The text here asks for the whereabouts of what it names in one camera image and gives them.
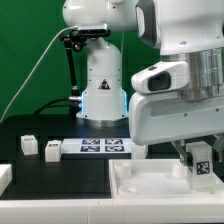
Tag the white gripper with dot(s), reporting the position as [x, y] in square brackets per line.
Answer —
[160, 118]

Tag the white square table top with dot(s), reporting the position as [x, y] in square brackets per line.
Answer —
[160, 178]

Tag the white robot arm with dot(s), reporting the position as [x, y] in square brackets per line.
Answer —
[183, 30]

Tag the white left fence block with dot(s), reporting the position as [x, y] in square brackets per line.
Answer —
[5, 176]

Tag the white front fence rail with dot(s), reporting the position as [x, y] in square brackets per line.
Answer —
[109, 211]

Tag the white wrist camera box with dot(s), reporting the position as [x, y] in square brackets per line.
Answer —
[161, 77]

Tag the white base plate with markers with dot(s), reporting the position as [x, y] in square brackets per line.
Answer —
[96, 145]

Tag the grey camera on mount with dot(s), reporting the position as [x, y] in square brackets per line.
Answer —
[94, 30]

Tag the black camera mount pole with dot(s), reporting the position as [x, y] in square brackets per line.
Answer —
[70, 48]

